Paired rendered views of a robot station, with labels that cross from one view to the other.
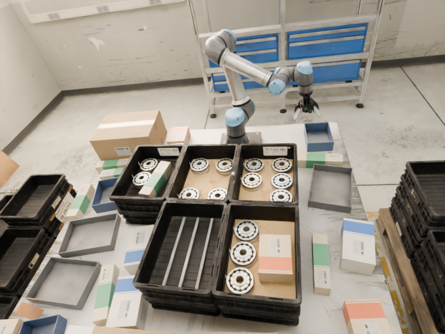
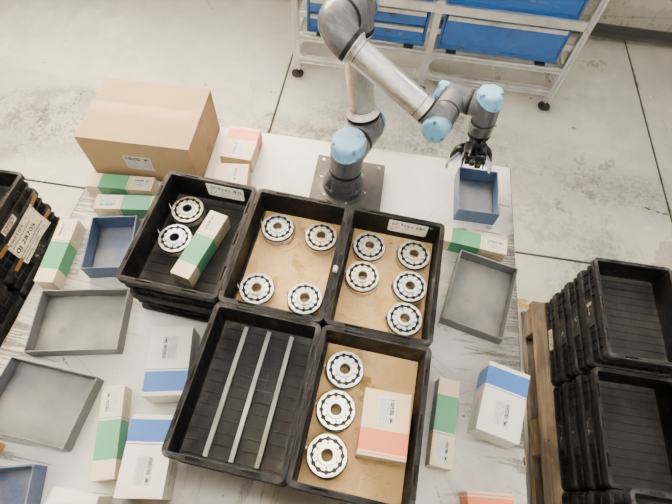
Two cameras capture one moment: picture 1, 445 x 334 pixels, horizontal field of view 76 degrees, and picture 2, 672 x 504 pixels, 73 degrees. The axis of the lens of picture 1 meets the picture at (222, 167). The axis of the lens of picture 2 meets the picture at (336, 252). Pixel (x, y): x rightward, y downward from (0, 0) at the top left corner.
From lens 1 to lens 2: 0.43 m
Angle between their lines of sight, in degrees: 18
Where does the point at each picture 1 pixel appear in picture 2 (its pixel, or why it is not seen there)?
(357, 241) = (501, 403)
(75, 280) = (56, 400)
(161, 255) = (206, 391)
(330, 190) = (476, 299)
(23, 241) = not seen: outside the picture
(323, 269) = (446, 438)
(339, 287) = (461, 461)
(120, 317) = (138, 484)
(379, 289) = (513, 471)
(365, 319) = not seen: outside the picture
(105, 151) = (104, 157)
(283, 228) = (400, 370)
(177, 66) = not seen: outside the picture
